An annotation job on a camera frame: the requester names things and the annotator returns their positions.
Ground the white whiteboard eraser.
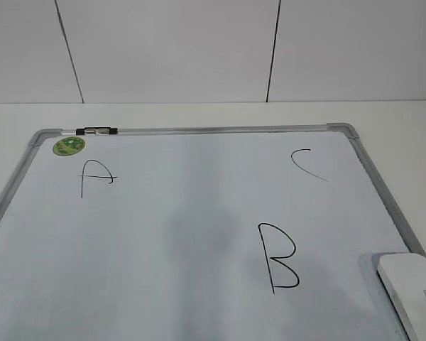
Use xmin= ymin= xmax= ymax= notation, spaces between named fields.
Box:
xmin=377 ymin=253 xmax=426 ymax=340

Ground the black silver board clip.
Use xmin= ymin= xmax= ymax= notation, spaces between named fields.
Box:
xmin=75 ymin=126 xmax=118 ymax=136

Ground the round green magnet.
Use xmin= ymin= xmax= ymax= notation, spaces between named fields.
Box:
xmin=53 ymin=136 xmax=86 ymax=156

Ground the white board with grey frame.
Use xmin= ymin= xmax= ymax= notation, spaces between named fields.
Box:
xmin=0 ymin=124 xmax=426 ymax=340

